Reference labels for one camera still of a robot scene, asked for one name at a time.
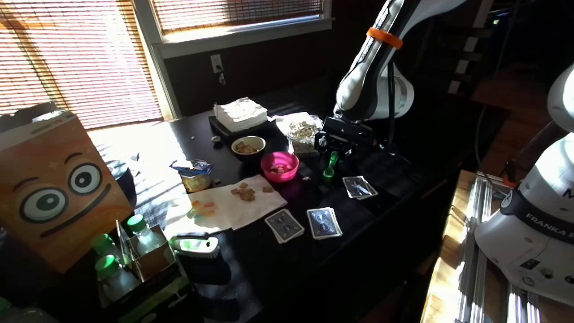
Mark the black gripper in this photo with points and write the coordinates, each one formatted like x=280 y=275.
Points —
x=350 y=135

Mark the green plastic spoon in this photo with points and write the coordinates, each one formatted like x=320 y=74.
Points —
x=330 y=166

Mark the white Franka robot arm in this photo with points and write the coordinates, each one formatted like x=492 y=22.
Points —
x=373 y=78

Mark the pink bowl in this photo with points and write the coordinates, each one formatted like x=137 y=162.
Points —
x=280 y=166

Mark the small white bowl with food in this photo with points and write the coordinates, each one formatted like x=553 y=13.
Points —
x=248 y=146

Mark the transparent plastic container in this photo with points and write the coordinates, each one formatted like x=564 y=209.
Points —
x=298 y=132

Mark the white foam container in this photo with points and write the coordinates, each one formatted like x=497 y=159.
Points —
x=241 y=112

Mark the black tray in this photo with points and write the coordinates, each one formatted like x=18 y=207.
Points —
x=223 y=134

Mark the stained paper towel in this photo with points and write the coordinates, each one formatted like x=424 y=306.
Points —
x=239 y=203

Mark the dark wooden staircase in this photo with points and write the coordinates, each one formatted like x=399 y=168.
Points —
x=463 y=60

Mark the wooden window blind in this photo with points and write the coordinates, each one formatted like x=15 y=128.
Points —
x=239 y=11
x=72 y=60

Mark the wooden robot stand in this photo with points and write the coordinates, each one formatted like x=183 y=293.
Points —
x=442 y=275

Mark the green and white small pack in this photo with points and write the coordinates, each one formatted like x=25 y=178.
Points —
x=194 y=245

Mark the green capped bottle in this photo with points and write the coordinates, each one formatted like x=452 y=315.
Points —
x=146 y=245
x=110 y=272

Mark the dark round container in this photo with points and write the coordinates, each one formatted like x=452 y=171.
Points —
x=122 y=180

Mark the green cardboard bottle carrier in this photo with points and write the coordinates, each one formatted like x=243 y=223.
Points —
x=162 y=293

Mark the orange box with cartoon face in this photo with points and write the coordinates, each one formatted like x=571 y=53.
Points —
x=54 y=191

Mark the white wall outlet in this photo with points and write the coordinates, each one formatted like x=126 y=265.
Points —
x=216 y=64

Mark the aluminium frame rails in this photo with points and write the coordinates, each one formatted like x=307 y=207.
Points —
x=472 y=288

